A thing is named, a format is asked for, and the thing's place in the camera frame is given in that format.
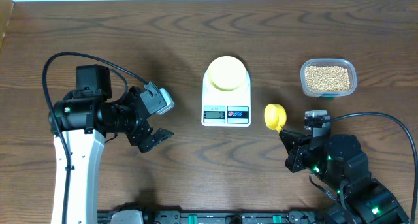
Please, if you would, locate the soybeans pile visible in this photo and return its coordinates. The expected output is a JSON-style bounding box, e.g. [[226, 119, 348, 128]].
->
[[303, 66, 351, 91]]

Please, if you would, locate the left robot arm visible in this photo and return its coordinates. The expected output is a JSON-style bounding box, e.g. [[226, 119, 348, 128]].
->
[[51, 84, 174, 223]]

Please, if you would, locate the black cable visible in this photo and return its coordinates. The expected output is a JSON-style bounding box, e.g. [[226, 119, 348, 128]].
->
[[326, 111, 418, 224], [42, 52, 150, 224]]

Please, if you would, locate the pale yellow bowl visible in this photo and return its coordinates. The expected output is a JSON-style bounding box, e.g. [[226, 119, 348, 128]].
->
[[207, 56, 247, 91]]

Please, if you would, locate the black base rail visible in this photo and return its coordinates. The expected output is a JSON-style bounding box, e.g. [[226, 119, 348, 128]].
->
[[97, 210, 327, 224]]

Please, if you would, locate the left black cable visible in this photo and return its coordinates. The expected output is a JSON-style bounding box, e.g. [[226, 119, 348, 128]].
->
[[42, 52, 150, 224]]

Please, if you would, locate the right black cable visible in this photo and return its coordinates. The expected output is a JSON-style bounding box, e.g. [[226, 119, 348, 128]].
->
[[326, 111, 418, 224]]

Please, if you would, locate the clear plastic container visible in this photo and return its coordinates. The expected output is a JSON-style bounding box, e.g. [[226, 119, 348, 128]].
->
[[300, 58, 357, 98]]

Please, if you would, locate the white digital kitchen scale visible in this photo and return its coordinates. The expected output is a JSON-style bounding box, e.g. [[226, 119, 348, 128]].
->
[[201, 71, 251, 127]]

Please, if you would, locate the cardboard panel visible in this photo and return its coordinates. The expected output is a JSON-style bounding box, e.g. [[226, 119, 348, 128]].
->
[[0, 0, 14, 47]]

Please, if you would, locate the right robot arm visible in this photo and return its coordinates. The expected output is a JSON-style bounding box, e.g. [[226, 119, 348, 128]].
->
[[279, 124, 410, 224]]

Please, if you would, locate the yellow measuring scoop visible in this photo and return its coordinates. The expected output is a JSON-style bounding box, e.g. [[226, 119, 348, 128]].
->
[[264, 104, 287, 132]]

